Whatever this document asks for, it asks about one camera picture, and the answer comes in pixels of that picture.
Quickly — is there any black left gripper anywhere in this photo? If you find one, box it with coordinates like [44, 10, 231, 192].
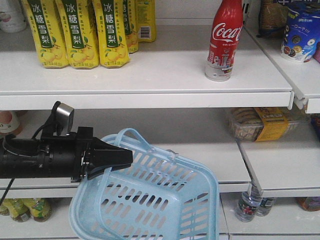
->
[39, 126, 133, 183]

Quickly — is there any light blue plastic basket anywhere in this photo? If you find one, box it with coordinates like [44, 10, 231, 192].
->
[69, 128, 220, 240]

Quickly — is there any red Coca-Cola aluminium bottle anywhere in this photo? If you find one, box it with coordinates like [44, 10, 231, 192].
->
[205, 0, 243, 82]

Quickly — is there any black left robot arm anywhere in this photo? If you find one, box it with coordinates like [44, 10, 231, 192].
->
[0, 127, 133, 183]

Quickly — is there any yellow pear drink bottle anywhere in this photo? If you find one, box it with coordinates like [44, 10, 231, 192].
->
[92, 0, 130, 69]
[55, 0, 100, 70]
[22, 0, 69, 69]

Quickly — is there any clear water bottle red label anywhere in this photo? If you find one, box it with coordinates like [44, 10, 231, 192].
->
[236, 184, 262, 223]

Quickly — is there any clear cracker tray yellow label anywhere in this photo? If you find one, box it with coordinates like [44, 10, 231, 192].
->
[226, 107, 311, 142]

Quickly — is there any blue white cookie tub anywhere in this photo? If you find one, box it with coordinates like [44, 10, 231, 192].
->
[281, 2, 320, 63]

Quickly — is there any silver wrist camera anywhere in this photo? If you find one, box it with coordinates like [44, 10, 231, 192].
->
[52, 101, 75, 136]

